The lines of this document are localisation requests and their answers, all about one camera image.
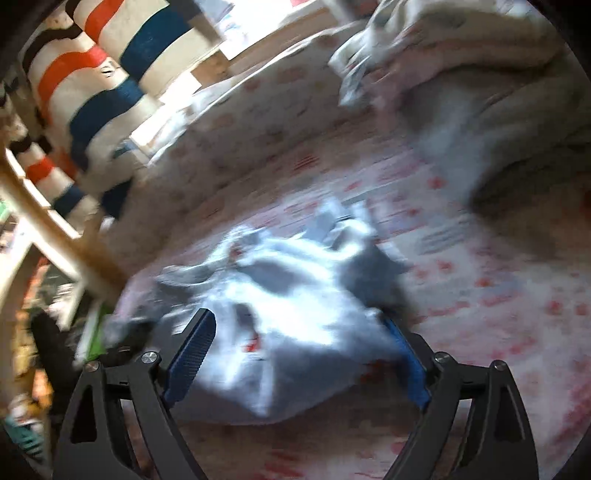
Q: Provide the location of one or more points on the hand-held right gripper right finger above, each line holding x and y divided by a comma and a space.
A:
411, 364

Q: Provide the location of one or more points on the pink folded garment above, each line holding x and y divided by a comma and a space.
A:
461, 50

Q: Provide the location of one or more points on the green box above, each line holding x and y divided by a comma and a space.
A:
94, 332

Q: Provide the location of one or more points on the grey folded blanket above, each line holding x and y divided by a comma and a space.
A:
508, 138

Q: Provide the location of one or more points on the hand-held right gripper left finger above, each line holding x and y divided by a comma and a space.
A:
191, 355

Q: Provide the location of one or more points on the cream printed headboard cover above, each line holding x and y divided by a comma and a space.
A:
258, 115

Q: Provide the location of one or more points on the light blue cat-print pants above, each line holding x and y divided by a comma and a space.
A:
295, 314

